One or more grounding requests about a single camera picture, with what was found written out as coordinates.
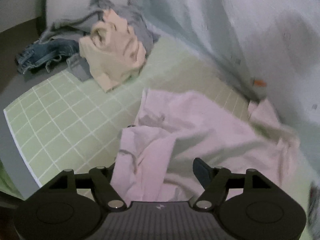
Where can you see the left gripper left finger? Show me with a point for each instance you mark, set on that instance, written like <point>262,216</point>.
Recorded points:
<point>97,180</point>

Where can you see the carrot print light quilt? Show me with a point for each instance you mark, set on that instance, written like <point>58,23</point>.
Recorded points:
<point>264,48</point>

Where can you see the beige shirt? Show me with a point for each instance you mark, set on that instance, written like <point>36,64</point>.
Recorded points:
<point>112,51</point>

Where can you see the grey garment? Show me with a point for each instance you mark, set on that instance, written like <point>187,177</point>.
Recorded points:
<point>78,23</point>

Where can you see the blue denim jeans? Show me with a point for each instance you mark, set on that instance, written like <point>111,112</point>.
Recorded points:
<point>45,54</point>

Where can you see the dark patterned pouch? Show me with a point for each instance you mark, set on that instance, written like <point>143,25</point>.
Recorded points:
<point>313,210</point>

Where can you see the white trousers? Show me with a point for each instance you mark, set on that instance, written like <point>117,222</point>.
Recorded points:
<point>155,159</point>

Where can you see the green grid bed sheet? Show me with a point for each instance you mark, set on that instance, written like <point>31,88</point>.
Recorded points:
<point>65,123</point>

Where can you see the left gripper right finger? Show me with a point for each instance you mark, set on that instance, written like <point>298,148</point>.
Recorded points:
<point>217,181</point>

